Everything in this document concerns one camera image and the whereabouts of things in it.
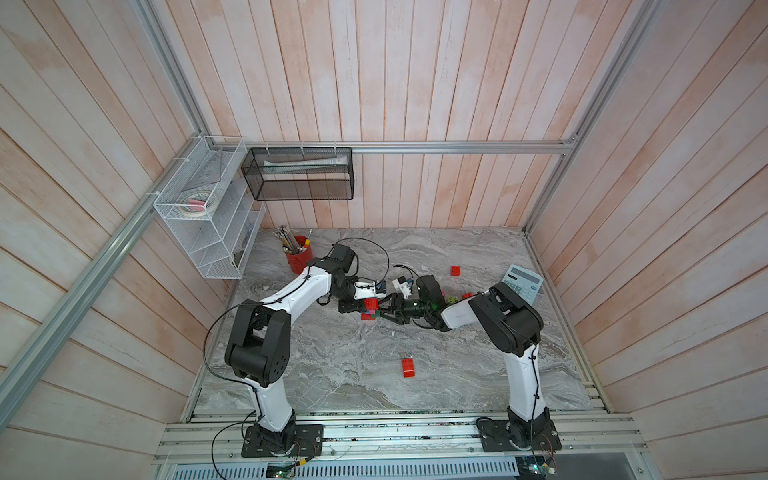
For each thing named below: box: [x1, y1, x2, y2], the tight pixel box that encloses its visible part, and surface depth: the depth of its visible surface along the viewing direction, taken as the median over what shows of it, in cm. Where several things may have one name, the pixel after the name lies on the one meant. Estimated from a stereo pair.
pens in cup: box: [272, 224, 313, 255], surface depth 100 cm
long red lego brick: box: [402, 358, 416, 378], surface depth 86 cm
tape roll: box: [179, 192, 211, 218], surface depth 74 cm
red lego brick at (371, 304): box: [364, 298, 379, 311], surface depth 90 cm
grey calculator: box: [501, 264, 545, 306], surface depth 103 cm
